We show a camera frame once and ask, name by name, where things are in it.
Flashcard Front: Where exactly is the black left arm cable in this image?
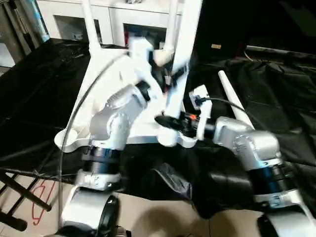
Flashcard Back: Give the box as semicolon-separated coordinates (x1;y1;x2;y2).
56;51;132;225

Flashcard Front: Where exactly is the blue patterned object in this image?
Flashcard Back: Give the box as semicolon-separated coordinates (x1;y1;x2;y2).
27;0;51;42

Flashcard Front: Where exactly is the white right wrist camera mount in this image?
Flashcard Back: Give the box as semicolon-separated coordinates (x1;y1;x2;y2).
189;84;213;142

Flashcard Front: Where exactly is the black metal stand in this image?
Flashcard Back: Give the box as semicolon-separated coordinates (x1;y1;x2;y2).
0;168;54;232

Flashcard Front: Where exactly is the white glass-door cabinet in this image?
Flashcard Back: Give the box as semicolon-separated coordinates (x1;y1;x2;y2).
38;0;188;50

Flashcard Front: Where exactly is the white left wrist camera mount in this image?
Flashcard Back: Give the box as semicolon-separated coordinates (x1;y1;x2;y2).
128;38;167;95

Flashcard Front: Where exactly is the white plastic table top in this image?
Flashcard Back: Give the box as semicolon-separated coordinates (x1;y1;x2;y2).
53;43;199;152

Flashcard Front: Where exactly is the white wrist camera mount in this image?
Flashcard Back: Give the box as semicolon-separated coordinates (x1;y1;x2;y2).
128;38;167;95
189;84;213;142

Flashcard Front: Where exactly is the white plastic table leg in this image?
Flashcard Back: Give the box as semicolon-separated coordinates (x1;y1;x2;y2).
165;0;180;53
157;0;204;149
218;70;256;130
80;0;103;54

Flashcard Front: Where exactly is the black plastic mat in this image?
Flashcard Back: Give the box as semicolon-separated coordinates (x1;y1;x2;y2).
0;37;316;223

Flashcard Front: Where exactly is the red wire hanger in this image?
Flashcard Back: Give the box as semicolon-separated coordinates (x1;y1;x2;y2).
31;180;56;225

